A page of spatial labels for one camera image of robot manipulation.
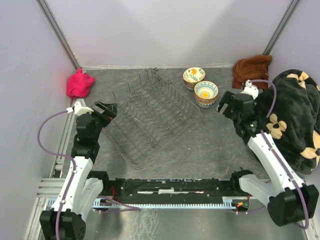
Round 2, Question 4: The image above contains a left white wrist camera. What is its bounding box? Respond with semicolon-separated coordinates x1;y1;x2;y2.
66;101;94;116

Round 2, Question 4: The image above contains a pink cloth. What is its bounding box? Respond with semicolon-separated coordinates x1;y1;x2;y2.
66;68;96;99

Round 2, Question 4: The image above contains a black floral blanket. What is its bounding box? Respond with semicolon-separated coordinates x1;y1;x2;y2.
254;69;320;175

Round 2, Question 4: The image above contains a wire dish rack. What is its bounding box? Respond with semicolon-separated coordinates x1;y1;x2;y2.
101;68;201;169

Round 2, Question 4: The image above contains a brown cloth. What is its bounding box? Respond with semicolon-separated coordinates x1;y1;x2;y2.
232;55;272;89

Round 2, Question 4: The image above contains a red scale patterned bowl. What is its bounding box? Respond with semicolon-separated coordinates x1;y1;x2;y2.
185;85;195;91

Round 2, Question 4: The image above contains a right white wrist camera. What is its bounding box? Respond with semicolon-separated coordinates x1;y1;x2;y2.
241;80;259;100

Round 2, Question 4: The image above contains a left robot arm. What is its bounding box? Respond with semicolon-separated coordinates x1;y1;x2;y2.
39;101;251;240

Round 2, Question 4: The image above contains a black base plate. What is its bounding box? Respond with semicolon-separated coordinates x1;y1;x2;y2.
98;178;248;204

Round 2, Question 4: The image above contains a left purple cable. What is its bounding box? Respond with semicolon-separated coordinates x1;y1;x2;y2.
36;110;141;240

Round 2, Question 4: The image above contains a yellow teal bowl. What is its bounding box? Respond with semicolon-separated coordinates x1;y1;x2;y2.
194;80;219;103

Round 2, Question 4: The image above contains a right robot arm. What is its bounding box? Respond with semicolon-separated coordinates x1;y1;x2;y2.
217;91;319;229

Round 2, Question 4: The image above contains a blue cable duct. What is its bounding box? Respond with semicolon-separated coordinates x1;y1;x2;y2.
92;198;249;210

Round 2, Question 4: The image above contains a yellow green floral bowl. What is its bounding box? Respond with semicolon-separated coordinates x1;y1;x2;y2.
182;67;206;83

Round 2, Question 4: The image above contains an aluminium frame rail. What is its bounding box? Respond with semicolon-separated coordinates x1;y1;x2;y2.
36;177;312;200

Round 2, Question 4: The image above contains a grey blue bowl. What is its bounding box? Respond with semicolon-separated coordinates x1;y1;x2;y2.
195;98;216;104

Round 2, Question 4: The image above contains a grey purple bowl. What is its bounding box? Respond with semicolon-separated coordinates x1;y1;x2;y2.
183;79;198;87

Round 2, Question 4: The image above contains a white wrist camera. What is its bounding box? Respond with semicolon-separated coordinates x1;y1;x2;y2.
241;80;259;100
66;101;94;116

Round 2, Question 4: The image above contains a black striped white bowl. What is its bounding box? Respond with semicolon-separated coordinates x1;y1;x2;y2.
197;102;215;109

